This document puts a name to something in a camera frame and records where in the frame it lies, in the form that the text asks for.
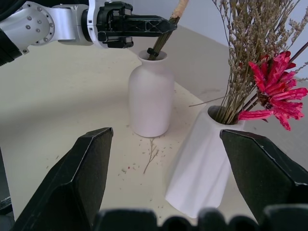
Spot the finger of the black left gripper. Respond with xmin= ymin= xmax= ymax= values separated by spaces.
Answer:
xmin=124 ymin=14 xmax=178 ymax=38

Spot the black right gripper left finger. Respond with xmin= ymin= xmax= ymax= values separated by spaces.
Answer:
xmin=13 ymin=127 xmax=114 ymax=231

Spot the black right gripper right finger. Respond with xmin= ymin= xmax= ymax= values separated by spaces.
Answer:
xmin=219 ymin=129 xmax=308 ymax=224

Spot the dried bouquet with tan wrap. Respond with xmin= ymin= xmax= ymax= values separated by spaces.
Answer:
xmin=146 ymin=0 xmax=189 ymax=61

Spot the dried bouquet with red flower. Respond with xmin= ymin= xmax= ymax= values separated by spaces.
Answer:
xmin=189 ymin=0 xmax=308 ymax=132

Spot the faceted white vase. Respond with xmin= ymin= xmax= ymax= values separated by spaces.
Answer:
xmin=164 ymin=104 xmax=246 ymax=219

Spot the round white bottle vase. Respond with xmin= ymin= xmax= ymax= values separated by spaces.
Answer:
xmin=128 ymin=50 xmax=175 ymax=138

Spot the small dried twig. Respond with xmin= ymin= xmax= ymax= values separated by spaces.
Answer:
xmin=143 ymin=139 xmax=160 ymax=175

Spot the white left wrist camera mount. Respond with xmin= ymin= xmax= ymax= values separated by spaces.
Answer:
xmin=86 ymin=0 xmax=109 ymax=49

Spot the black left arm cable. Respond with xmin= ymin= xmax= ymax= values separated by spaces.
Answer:
xmin=0 ymin=0 xmax=29 ymax=21

